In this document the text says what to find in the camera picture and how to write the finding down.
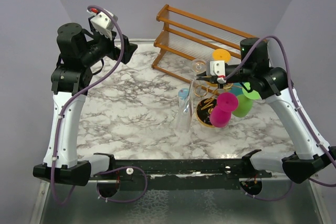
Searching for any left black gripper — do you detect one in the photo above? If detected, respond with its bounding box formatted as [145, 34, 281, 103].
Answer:
[81, 27, 137, 66]

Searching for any clear wine glass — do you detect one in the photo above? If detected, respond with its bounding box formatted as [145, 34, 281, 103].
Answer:
[190, 59, 207, 98]
[175, 78, 196, 134]

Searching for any blue plastic wine glass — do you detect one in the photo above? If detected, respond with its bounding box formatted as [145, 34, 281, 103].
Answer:
[229, 83, 244, 96]

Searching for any yellow plastic wine glass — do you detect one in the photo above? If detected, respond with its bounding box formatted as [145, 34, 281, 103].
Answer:
[206, 48, 232, 87]

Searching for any pink plastic wine glass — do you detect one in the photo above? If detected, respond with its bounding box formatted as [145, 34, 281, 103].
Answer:
[209, 92, 238, 128]

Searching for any green plastic wine glass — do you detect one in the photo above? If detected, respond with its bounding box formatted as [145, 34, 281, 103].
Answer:
[232, 82, 261, 118]

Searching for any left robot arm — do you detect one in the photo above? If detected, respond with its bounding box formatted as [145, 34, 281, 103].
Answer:
[33, 14, 137, 186]

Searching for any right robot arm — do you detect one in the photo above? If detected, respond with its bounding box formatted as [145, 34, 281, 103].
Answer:
[197, 36, 335, 184]

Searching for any wooden two-tier rack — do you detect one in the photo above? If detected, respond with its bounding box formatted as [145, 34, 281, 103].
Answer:
[152, 4, 253, 83]

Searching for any blue tool in blister pack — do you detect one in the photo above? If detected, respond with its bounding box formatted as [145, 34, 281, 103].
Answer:
[178, 88, 194, 117]

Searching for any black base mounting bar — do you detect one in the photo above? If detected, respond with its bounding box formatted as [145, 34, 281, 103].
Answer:
[93, 157, 271, 191]

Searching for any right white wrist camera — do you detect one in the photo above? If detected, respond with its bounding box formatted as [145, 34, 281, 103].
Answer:
[206, 60, 226, 84]

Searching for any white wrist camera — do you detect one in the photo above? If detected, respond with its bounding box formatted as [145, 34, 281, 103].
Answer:
[206, 60, 226, 84]
[87, 8, 118, 40]

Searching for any gold wire wine glass rack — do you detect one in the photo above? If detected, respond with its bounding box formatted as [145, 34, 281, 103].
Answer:
[194, 84, 231, 128]

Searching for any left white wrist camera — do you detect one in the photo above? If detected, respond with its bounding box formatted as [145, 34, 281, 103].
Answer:
[87, 8, 118, 40]

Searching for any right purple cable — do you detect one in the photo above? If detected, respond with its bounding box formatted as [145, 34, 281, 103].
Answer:
[223, 35, 336, 202]

